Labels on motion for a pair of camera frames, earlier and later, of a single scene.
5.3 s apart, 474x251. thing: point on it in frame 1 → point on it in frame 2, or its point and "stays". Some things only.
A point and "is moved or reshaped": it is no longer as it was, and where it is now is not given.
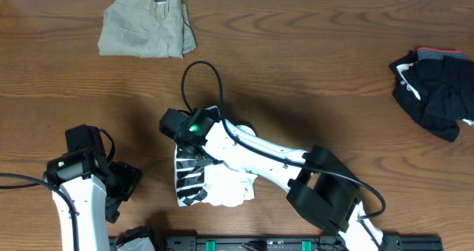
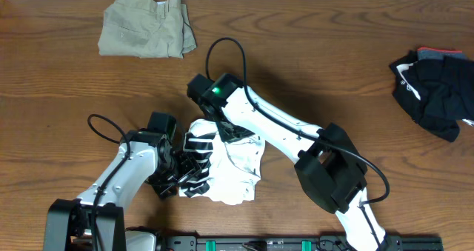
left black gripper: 131,175 → 190,167
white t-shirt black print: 216,183 is moved or reshaped
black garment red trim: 435,88 stays
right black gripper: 208,162 → 227,137
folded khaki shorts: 137,27 stays
